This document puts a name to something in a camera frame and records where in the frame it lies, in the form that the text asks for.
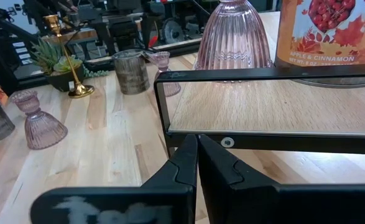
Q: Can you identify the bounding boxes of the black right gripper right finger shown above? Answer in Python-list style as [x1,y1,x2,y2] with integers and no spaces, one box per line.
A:
[197,134,365,224]

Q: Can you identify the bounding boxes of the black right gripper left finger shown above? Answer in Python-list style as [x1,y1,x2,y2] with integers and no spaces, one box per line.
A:
[29,133,198,224]

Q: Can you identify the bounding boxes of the grey wood-pattern candle jar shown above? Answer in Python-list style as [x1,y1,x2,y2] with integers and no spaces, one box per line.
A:
[112,49,150,96]

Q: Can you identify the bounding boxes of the gold candlestick holder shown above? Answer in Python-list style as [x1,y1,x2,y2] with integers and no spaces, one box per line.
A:
[42,14,95,99]

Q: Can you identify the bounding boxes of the pink ribbed glass candle holder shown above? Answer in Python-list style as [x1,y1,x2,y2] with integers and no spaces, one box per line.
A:
[146,51,182,97]
[194,0,275,71]
[10,90,68,151]

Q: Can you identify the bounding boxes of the orange apple cinnamon candle jar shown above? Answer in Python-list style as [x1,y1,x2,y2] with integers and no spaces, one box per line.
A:
[274,0,365,90]

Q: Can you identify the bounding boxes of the succulent plant in black pot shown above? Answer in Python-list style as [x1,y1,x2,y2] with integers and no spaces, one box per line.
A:
[29,39,110,93]

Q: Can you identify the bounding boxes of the round grey wheel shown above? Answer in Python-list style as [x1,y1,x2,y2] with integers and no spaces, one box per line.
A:
[162,17,186,44]

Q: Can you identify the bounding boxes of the background wooden workbench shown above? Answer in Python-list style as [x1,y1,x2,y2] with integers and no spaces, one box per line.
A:
[42,18,149,44]

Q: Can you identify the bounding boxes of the wooden shelf riser black frame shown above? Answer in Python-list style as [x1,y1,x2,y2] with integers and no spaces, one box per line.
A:
[153,63,365,156]

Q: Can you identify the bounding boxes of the red-handled tool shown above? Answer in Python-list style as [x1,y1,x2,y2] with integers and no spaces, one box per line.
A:
[149,33,161,49]

